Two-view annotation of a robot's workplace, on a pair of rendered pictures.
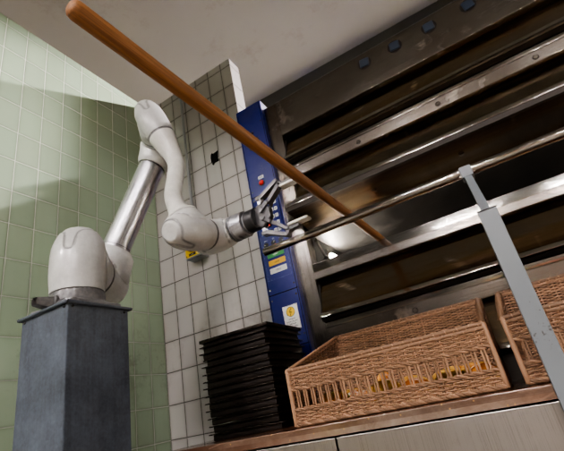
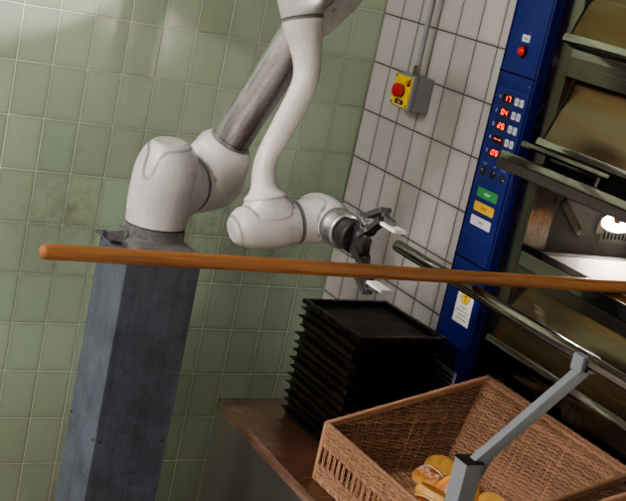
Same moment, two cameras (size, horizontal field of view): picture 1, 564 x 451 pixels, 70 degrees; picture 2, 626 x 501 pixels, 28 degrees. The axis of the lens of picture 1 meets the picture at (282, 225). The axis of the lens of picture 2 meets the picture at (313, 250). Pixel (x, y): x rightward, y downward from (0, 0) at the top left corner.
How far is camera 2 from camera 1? 2.18 m
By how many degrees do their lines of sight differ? 50
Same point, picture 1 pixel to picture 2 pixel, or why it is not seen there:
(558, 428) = not seen: outside the picture
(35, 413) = (95, 338)
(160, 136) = (292, 32)
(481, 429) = not seen: outside the picture
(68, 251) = (145, 182)
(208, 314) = (395, 206)
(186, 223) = (249, 231)
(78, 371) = (128, 326)
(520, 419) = not seen: outside the picture
